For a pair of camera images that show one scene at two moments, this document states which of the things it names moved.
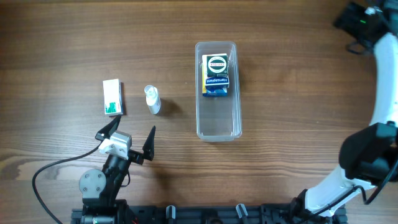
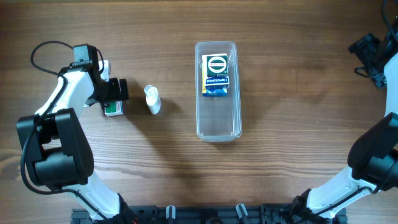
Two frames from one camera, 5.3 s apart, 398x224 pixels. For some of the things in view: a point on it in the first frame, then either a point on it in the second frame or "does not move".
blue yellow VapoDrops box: x=212 y=91 does not move
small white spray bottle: x=153 y=99 does not move
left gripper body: x=134 y=154 -> x=115 y=91
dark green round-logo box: x=217 y=65 does not move
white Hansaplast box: x=215 y=81 does not move
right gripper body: x=356 y=22 -> x=368 y=46
